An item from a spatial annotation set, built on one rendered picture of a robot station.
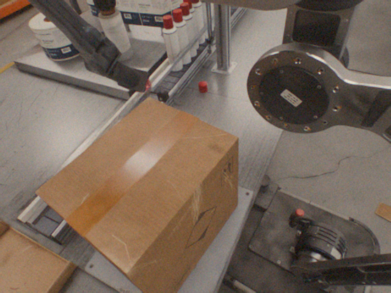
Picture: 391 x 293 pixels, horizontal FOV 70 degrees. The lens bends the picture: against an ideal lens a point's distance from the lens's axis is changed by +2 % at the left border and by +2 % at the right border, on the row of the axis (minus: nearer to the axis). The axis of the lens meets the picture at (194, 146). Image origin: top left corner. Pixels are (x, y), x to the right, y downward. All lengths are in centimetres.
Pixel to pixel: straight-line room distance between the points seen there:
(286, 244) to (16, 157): 112
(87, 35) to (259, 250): 106
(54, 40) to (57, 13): 66
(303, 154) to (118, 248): 166
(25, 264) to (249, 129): 74
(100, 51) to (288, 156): 146
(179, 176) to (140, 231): 11
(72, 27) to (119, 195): 42
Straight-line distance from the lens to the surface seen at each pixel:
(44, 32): 139
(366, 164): 205
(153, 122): 58
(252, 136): 92
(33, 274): 85
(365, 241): 149
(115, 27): 122
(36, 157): 109
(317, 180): 188
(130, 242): 45
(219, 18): 110
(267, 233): 137
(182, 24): 109
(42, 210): 76
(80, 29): 76
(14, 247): 92
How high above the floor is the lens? 151
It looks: 49 degrees down
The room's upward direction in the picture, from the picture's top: 10 degrees counter-clockwise
